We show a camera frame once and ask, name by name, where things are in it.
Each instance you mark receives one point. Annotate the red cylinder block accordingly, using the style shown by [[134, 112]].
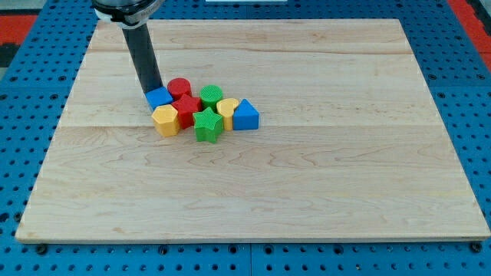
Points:
[[178, 87]]

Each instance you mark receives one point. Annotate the red star block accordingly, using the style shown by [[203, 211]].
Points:
[[186, 106]]

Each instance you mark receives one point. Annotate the blue cube block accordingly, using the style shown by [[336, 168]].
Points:
[[158, 97]]

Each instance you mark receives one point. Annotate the green cylinder block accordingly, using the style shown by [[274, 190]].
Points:
[[210, 95]]

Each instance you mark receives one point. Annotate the light wooden board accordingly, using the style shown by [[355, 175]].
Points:
[[350, 145]]

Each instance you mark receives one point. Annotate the yellow hexagon block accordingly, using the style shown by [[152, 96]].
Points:
[[165, 120]]

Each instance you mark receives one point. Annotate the blue triangle block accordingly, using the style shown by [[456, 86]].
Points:
[[245, 117]]

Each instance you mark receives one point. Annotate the green star block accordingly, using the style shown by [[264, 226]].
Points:
[[208, 125]]

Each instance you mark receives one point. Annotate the silver black robot wrist flange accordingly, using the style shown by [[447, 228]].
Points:
[[127, 14]]

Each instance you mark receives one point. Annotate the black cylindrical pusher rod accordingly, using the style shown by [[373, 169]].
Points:
[[143, 56]]

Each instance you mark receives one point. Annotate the yellow heart block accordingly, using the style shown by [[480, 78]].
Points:
[[226, 108]]

